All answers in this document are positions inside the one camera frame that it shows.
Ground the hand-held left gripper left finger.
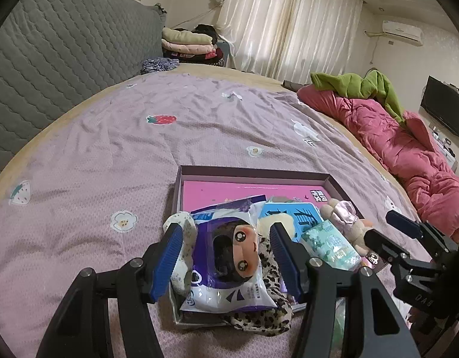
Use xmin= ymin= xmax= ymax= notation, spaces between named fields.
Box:
xmin=36 ymin=223 xmax=183 ymax=358

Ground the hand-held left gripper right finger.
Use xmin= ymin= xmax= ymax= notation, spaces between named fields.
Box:
xmin=270 ymin=222 xmax=420 ymax=358

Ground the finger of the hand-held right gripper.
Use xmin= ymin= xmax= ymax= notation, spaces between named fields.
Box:
xmin=386 ymin=210 xmax=459 ymax=259
xmin=365 ymin=228 xmax=413 ymax=269

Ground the plush doll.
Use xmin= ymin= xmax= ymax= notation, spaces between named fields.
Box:
xmin=256 ymin=217 xmax=277 ymax=240
xmin=319 ymin=199 xmax=373 ymax=258

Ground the white floral scrunchie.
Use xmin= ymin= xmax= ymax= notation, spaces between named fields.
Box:
xmin=163 ymin=211 xmax=198 ymax=297

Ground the teal tissue packet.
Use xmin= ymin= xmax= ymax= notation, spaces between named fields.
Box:
xmin=300 ymin=223 xmax=362 ymax=271

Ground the blue cartoon wet wipes packet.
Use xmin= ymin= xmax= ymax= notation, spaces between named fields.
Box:
xmin=179 ymin=195 xmax=278 ymax=313

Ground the leopard print scarf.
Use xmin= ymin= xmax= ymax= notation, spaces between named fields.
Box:
xmin=220 ymin=237 xmax=293 ymax=334

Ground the shallow grey cardboard box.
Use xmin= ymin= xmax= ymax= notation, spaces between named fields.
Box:
xmin=170 ymin=165 xmax=398 ymax=329

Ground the pink comforter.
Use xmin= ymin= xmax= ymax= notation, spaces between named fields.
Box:
xmin=297 ymin=84 xmax=459 ymax=243

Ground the mint green puff in bag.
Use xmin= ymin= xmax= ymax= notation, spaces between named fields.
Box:
xmin=332 ymin=298 xmax=345 ymax=358

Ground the green blanket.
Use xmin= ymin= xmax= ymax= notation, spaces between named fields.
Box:
xmin=310 ymin=69 xmax=406 ymax=124

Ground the white air conditioner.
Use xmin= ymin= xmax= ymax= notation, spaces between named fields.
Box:
xmin=382 ymin=20 xmax=424 ymax=47

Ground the dark blue patterned cloth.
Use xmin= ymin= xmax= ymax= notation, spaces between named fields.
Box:
xmin=141 ymin=57 xmax=180 ymax=75

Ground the stack of folded clothes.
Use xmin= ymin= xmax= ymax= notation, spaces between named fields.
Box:
xmin=161 ymin=28 xmax=224 ymax=66

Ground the cream curtain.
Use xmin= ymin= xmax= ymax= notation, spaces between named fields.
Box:
xmin=215 ymin=0 xmax=364 ymax=84

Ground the black garment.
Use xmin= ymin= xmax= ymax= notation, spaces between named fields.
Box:
xmin=194 ymin=24 xmax=221 ymax=43

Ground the grey quilted headboard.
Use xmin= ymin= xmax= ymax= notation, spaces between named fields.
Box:
xmin=0 ymin=0 xmax=168 ymax=183

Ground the cluttered wall shelf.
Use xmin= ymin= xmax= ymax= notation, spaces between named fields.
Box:
xmin=431 ymin=127 xmax=458 ymax=168

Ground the black wall television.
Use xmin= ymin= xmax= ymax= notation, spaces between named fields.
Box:
xmin=420 ymin=75 xmax=459 ymax=138

